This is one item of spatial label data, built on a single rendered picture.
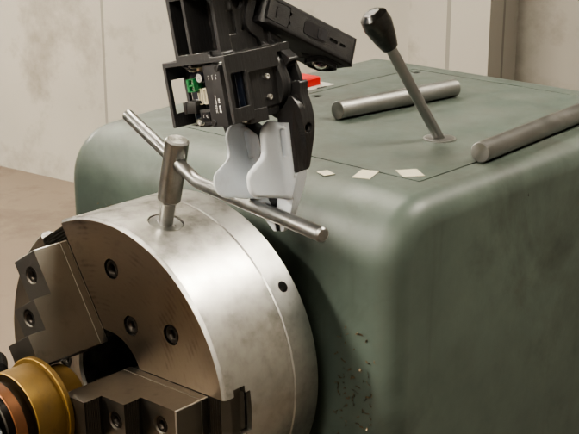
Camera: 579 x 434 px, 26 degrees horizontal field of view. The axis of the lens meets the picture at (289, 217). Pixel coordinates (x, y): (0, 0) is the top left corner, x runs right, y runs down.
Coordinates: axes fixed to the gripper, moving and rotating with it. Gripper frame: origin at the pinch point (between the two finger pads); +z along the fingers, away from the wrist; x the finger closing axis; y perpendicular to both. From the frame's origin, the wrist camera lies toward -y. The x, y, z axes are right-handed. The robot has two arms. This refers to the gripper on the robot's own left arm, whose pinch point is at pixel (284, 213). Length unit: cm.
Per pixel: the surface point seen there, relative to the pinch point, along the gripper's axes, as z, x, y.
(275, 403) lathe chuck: 18.8, -8.7, -3.6
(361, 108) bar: -2.9, -23.7, -39.8
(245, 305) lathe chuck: 9.3, -9.7, -2.9
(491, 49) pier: 12, -163, -274
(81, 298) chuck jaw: 7.5, -25.0, 3.5
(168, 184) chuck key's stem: -2.4, -15.0, -1.1
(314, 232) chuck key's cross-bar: 0.3, 7.3, 4.6
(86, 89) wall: 10, -372, -269
